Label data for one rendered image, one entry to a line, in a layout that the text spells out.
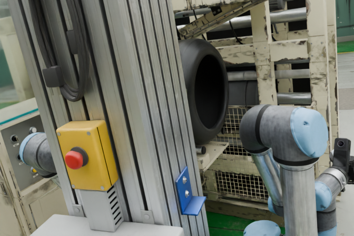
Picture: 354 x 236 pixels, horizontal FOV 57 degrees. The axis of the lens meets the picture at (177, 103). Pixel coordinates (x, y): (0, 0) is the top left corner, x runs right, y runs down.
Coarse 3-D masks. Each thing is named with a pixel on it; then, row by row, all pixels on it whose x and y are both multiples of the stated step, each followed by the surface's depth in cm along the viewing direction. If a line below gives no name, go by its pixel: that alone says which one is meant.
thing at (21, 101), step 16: (0, 0) 155; (0, 16) 155; (0, 32) 155; (0, 48) 155; (16, 48) 162; (0, 64) 155; (16, 64) 162; (0, 80) 155; (16, 80) 162; (0, 96) 155; (16, 96) 162; (32, 96) 169; (0, 112) 155; (16, 112) 162; (32, 112) 169
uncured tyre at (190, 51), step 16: (192, 48) 167; (208, 48) 177; (192, 64) 163; (208, 64) 206; (224, 64) 197; (192, 80) 162; (208, 80) 211; (224, 80) 198; (192, 96) 162; (208, 96) 213; (224, 96) 199; (192, 112) 162; (208, 112) 210; (224, 112) 195; (192, 128) 165; (208, 128) 201
